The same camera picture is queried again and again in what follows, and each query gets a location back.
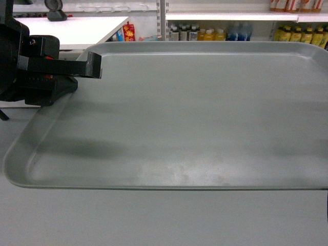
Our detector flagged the yellow juice bottle back left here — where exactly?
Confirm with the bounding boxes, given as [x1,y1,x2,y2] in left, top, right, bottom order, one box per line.
[197,29,206,41]

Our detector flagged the white slotted shelf upright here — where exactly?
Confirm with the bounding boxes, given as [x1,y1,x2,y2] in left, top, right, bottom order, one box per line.
[156,0,169,41]

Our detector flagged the yellow juice bottle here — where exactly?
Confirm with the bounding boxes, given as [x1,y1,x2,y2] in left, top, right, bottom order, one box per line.
[197,29,206,41]
[203,29,214,41]
[214,28,226,41]

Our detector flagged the dark tea bottle middle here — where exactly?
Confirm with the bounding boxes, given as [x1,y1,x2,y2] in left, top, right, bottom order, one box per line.
[179,25,189,42]

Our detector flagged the blue drink bottle right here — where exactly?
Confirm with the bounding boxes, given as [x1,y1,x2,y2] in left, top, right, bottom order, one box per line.
[238,23,253,41]

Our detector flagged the blue drink bottle left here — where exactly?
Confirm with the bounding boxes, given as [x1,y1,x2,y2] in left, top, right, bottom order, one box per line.
[226,22,240,41]

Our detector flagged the yellow-green tea bottles right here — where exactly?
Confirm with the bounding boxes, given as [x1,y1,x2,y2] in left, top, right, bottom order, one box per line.
[272,25,327,50]

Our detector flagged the teal snack bag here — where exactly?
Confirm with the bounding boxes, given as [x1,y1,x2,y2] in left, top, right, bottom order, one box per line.
[138,35,162,42]

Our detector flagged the grey-green rectangular serving tray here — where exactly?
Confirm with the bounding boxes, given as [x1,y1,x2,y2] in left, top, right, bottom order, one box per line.
[3,42,327,190]

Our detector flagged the dark tea bottle front left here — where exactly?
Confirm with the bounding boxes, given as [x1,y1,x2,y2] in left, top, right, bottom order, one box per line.
[169,26,179,42]

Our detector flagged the red snack pouch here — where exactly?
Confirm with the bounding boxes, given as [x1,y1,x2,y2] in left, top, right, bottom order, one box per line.
[122,22,136,42]

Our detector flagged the dark tea bottle blue label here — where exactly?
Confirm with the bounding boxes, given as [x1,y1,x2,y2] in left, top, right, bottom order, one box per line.
[189,26,198,41]

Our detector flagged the yellow juice bottle front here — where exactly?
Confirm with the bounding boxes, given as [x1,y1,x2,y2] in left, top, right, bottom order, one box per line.
[203,29,214,41]

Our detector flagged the black barcode scanner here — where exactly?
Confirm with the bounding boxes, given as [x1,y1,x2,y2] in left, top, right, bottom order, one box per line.
[44,0,68,22]

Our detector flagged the yellow juice bottle right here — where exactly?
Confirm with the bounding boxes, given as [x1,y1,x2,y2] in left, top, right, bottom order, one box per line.
[214,28,226,41]

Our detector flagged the blue drink bottle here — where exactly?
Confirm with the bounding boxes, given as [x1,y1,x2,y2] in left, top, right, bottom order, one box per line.
[226,22,240,41]
[238,23,253,41]

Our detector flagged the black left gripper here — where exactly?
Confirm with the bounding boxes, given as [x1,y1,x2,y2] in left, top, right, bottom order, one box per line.
[1,1,102,106]

